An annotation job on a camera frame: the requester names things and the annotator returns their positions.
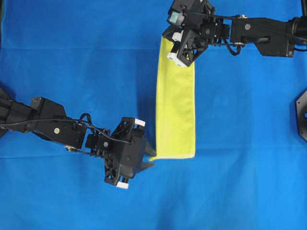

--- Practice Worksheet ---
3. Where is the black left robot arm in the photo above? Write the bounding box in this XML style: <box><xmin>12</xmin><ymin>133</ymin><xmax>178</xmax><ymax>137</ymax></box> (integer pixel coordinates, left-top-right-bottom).
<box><xmin>0</xmin><ymin>86</ymin><xmax>156</xmax><ymax>189</ymax></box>

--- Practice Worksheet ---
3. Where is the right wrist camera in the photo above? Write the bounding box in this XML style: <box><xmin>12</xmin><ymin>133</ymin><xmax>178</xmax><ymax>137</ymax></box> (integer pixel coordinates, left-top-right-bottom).
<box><xmin>167</xmin><ymin>0</ymin><xmax>216</xmax><ymax>31</ymax></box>

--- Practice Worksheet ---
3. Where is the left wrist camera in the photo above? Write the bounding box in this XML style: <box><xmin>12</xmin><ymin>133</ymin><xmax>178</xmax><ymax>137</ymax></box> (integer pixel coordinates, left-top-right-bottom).
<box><xmin>115</xmin><ymin>137</ymin><xmax>145</xmax><ymax>179</ymax></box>

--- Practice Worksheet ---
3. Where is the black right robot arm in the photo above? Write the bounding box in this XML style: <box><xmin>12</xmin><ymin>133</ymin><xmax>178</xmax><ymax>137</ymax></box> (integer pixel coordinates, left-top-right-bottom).
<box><xmin>163</xmin><ymin>11</ymin><xmax>307</xmax><ymax>67</ymax></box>

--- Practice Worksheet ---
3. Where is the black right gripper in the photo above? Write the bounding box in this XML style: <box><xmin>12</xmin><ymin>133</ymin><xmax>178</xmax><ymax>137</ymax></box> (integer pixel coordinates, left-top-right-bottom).
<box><xmin>163</xmin><ymin>23</ymin><xmax>217</xmax><ymax>67</ymax></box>

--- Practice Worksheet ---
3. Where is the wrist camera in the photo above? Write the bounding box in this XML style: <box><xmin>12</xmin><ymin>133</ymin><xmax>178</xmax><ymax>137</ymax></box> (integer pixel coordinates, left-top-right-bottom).
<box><xmin>167</xmin><ymin>0</ymin><xmax>216</xmax><ymax>31</ymax></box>
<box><xmin>115</xmin><ymin>137</ymin><xmax>145</xmax><ymax>179</ymax></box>

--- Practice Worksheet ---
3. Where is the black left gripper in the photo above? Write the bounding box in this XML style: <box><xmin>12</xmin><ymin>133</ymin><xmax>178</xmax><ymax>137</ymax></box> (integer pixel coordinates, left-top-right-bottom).
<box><xmin>104</xmin><ymin>117</ymin><xmax>157</xmax><ymax>189</ymax></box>

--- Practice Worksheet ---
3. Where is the blue table cloth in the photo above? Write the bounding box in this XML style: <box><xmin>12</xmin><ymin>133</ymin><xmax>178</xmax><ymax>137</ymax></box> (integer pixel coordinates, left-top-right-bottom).
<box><xmin>0</xmin><ymin>0</ymin><xmax>307</xmax><ymax>230</ymax></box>

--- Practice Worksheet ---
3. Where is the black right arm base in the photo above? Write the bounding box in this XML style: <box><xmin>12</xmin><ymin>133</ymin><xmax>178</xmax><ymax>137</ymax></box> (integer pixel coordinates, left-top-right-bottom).
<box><xmin>294</xmin><ymin>89</ymin><xmax>307</xmax><ymax>143</ymax></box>

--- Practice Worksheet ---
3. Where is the yellow-green square towel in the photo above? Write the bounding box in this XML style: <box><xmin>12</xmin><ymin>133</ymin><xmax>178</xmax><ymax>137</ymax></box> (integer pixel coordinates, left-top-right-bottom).
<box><xmin>149</xmin><ymin>38</ymin><xmax>196</xmax><ymax>161</ymax></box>

